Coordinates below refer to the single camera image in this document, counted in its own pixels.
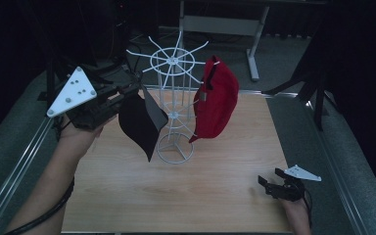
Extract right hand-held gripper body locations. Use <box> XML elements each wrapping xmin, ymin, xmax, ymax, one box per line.
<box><xmin>266</xmin><ymin>164</ymin><xmax>323</xmax><ymax>203</ymax></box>

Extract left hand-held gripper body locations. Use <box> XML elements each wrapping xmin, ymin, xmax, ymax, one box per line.
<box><xmin>46</xmin><ymin>66</ymin><xmax>135</xmax><ymax>131</ymax></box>

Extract grey sun visor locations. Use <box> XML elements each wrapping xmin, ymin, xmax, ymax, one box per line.
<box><xmin>117</xmin><ymin>84</ymin><xmax>170</xmax><ymax>164</ymax></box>

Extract white wire hat rack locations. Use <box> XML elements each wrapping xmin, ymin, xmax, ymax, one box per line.
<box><xmin>125</xmin><ymin>30</ymin><xmax>211</xmax><ymax>165</ymax></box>

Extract red baseball cap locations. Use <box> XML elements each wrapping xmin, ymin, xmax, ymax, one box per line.
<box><xmin>188</xmin><ymin>55</ymin><xmax>241</xmax><ymax>144</ymax></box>

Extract person's right hand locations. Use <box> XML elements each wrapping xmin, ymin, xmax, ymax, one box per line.
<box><xmin>279</xmin><ymin>195</ymin><xmax>311</xmax><ymax>235</ymax></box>

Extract person's left hand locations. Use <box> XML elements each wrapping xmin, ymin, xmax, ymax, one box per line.
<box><xmin>59</xmin><ymin>112</ymin><xmax>120</xmax><ymax>146</ymax></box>

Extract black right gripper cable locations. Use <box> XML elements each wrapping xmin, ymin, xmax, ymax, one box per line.
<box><xmin>302</xmin><ymin>187</ymin><xmax>314</xmax><ymax>229</ymax></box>

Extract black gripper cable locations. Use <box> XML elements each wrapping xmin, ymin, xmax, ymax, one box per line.
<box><xmin>302</xmin><ymin>187</ymin><xmax>314</xmax><ymax>229</ymax></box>
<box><xmin>3</xmin><ymin>175</ymin><xmax>76</xmax><ymax>235</ymax></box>

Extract black floor cables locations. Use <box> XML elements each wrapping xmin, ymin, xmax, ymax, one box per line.
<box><xmin>109</xmin><ymin>30</ymin><xmax>146</xmax><ymax>79</ymax></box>

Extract metal floor rail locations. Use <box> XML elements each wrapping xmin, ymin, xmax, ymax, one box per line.
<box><xmin>0</xmin><ymin>116</ymin><xmax>55</xmax><ymax>235</ymax></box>
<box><xmin>305</xmin><ymin>97</ymin><xmax>371</xmax><ymax>235</ymax></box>

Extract white metal desk frame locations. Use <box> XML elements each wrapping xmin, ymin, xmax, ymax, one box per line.
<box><xmin>177</xmin><ymin>0</ymin><xmax>271</xmax><ymax>82</ymax></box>

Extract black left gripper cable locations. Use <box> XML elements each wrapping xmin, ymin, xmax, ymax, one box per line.
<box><xmin>3</xmin><ymin>175</ymin><xmax>76</xmax><ymax>235</ymax></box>

